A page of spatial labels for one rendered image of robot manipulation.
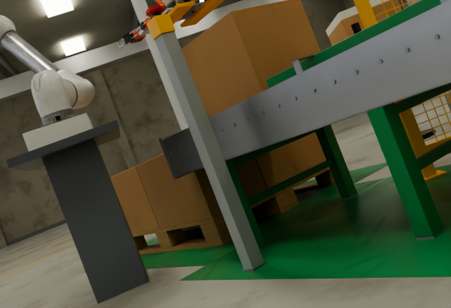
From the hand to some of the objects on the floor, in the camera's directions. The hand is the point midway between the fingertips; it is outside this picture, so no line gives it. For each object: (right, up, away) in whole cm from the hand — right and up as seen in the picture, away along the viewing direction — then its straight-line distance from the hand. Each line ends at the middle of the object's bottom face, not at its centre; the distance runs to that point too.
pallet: (+79, -166, +93) cm, 206 cm away
